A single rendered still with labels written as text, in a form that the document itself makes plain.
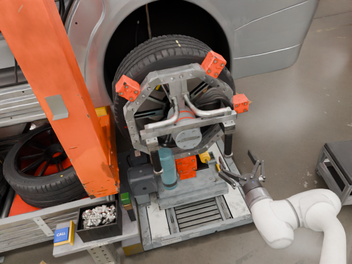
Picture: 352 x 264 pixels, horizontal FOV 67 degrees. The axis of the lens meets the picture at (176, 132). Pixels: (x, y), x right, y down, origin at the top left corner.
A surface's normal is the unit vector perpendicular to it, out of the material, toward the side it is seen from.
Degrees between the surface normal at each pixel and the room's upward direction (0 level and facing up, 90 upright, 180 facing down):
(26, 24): 90
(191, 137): 90
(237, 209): 0
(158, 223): 0
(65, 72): 90
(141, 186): 90
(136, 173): 0
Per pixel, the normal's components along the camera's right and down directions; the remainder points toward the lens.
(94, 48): 0.22, 0.63
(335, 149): -0.10, -0.74
